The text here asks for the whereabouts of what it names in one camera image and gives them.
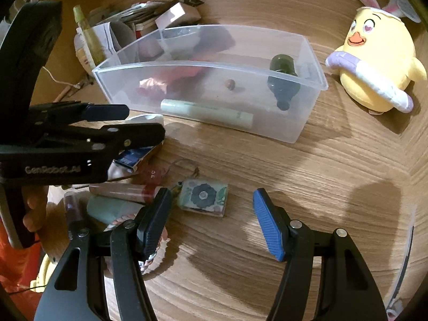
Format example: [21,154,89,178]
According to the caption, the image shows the dark green spray bottle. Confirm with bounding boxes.
[267,54,300,111]

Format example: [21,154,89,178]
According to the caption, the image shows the yellow chick plush toy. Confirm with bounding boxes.
[325,0,427,114]

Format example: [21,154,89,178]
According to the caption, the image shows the pink character charm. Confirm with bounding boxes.
[142,167,167,186]

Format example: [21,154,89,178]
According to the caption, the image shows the yellow green spray bottle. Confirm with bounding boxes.
[73,5,105,69]

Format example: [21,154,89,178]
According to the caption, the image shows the pale green tube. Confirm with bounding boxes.
[160,99,254,129]

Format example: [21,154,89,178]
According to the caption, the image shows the pink lip gloss tube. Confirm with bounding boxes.
[89,183,161,204]

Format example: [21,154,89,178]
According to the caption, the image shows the small black cylinder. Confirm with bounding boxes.
[63,191,86,238]

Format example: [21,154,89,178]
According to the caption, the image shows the red tea packet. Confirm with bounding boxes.
[137,66,202,100]

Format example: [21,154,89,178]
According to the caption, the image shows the braided pink rope bracelet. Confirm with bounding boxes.
[103,213,171,276]

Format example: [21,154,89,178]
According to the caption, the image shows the teal cream tube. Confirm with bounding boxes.
[86,196,143,225]

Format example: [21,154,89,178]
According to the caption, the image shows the small brown nut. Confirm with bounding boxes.
[224,79,236,91]

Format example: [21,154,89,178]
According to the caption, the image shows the stack of books and papers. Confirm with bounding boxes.
[89,2,165,38]

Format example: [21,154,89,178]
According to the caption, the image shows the clear bowl of trinkets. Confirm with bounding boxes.
[158,28,200,53]

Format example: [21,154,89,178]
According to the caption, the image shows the clear plastic storage bin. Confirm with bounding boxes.
[94,25,328,143]

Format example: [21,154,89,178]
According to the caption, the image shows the folded white papers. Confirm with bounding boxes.
[74,22,136,75]

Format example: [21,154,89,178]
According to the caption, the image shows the person's left hand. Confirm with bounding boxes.
[22,186,49,233]

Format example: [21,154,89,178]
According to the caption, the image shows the blue white small box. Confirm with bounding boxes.
[113,145,160,173]

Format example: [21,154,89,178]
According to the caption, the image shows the small white cardboard box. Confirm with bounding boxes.
[155,2,201,30]

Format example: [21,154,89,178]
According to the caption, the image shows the floral square keychain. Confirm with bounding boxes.
[177,178,228,217]

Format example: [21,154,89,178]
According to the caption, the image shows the white charging cable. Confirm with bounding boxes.
[41,65,83,89]

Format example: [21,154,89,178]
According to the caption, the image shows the white tape roll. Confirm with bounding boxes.
[126,114,164,125]

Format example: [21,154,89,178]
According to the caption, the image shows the pink paw toy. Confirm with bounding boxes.
[386,299,403,321]

